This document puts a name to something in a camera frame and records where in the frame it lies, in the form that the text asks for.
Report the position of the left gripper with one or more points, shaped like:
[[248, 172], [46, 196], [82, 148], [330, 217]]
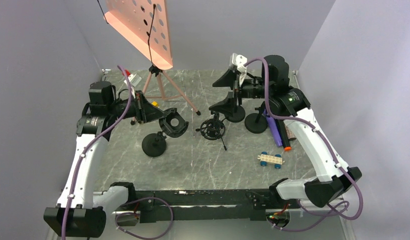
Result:
[[145, 111]]

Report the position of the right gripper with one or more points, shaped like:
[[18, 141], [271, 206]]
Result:
[[226, 106]]

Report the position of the black round-base stand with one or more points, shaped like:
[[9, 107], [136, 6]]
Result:
[[236, 112], [256, 122]]

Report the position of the black shock-mount stand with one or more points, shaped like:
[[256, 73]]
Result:
[[172, 125]]

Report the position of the black tripod mic stand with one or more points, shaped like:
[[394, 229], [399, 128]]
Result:
[[213, 128]]

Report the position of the purple microphone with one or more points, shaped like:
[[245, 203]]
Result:
[[273, 128]]

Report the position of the black microphone orange tip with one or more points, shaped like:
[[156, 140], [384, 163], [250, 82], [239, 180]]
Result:
[[284, 136]]

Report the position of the silver mesh glitter microphone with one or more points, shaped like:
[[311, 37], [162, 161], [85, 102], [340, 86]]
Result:
[[290, 134]]

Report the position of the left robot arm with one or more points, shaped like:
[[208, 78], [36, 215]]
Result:
[[78, 213]]

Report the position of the pink music stand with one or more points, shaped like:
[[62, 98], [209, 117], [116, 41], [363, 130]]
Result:
[[144, 24]]

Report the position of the toy brick car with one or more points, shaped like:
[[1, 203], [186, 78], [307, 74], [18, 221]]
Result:
[[265, 159]]

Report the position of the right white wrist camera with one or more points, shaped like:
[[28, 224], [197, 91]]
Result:
[[237, 63]]

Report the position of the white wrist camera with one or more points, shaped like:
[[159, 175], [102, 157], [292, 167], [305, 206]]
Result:
[[134, 79], [237, 63]]

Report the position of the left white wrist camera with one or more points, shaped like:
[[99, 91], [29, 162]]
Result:
[[134, 79]]

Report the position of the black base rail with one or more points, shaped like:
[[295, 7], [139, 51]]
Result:
[[215, 204]]

